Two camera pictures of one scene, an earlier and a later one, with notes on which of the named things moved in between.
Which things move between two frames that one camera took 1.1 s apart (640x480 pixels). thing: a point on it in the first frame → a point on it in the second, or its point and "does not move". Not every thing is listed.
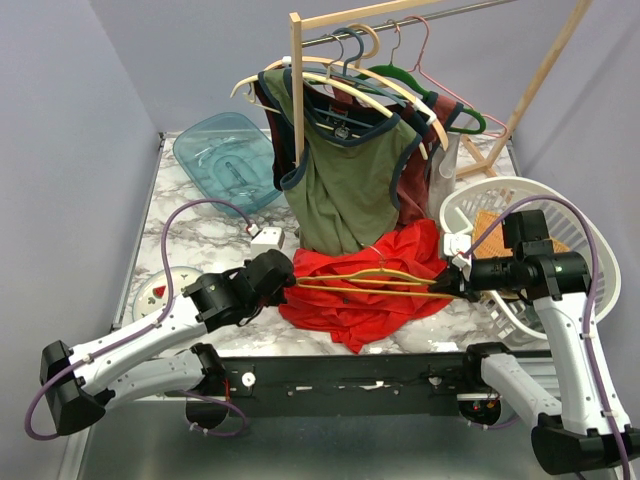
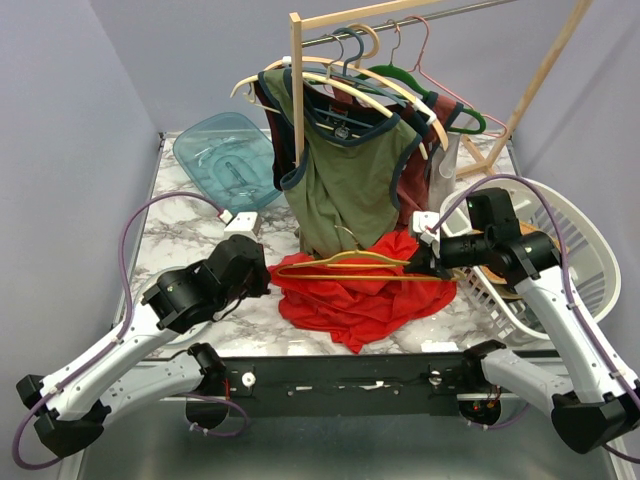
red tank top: x=355 y=294 does not move
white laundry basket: x=527 y=240 does not move
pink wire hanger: x=442 y=87 does not move
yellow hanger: x=377 y=275 → x=356 y=259
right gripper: x=451 y=281 → x=421 y=261
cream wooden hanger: x=357 y=70 does not move
